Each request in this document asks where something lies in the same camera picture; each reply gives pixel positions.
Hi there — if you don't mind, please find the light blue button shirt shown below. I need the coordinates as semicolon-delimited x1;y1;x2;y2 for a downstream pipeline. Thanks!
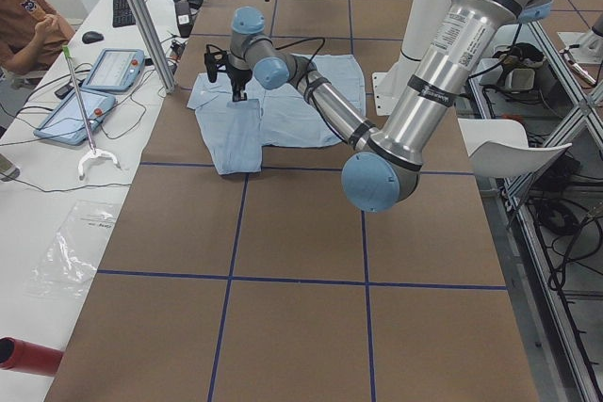
187;72;341;175

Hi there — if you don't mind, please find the black box with label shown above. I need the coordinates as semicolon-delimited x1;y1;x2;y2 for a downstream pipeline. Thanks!
174;0;193;38

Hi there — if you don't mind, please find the upper teach pendant tablet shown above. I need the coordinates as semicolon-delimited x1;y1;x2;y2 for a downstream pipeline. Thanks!
82;48;145;93

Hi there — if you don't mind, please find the teach pendant tablet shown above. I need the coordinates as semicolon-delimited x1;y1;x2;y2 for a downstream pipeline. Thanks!
82;48;145;93
34;88;116;145

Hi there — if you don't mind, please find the black keyboard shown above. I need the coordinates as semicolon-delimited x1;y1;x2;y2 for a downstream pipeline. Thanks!
112;0;136;28

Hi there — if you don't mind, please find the black computer mouse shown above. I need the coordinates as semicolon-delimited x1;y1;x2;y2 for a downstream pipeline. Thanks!
81;31;105;44

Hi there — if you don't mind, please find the white reacher grabber tool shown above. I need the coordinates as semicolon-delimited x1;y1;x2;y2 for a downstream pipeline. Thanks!
61;44;122;182

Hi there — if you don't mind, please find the lower teach pendant tablet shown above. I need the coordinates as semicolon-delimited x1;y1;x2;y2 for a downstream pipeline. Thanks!
34;88;116;145

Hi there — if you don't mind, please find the person in brown shirt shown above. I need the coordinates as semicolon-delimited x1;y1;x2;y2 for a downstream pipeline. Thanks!
1;0;74;75

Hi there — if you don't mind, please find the clear plastic bag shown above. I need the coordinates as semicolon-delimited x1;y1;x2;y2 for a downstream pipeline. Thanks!
25;201;122;299

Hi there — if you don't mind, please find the white chair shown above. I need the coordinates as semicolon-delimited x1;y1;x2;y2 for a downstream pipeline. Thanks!
458;119;572;178

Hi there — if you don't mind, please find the red cylinder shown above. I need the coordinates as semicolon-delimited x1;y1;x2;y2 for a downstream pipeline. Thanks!
1;337;63;377

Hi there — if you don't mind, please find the grey aluminium frame post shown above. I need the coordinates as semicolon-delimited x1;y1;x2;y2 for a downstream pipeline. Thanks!
127;0;176;94

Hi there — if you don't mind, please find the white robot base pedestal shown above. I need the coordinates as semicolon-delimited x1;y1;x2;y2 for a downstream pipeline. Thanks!
372;0;451;116

